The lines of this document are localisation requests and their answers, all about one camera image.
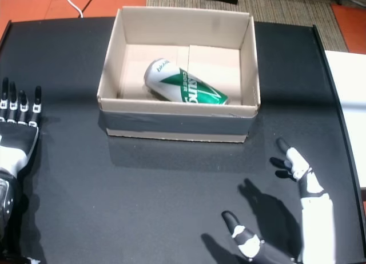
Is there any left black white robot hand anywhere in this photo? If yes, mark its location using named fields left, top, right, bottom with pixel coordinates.
left=0, top=77, right=43, bottom=178

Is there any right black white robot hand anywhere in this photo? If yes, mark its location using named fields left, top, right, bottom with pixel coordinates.
left=221, top=137, right=336, bottom=264

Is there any green white soda can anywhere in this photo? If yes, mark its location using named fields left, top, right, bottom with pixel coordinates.
left=144, top=58, right=229, bottom=105

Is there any cardboard box with grey tape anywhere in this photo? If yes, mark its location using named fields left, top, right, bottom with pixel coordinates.
left=96, top=6, right=261, bottom=145

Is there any white board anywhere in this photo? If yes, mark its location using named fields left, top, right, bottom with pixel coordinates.
left=324, top=49, right=366, bottom=191

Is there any orange floor mat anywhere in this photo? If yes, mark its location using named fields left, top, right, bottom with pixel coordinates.
left=331, top=3, right=366, bottom=54
left=0, top=0, right=149, bottom=29

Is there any striped beige rug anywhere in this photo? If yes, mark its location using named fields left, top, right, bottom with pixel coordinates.
left=146, top=0, right=350, bottom=52

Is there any white cable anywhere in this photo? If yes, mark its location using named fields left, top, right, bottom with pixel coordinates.
left=64, top=0, right=85, bottom=18

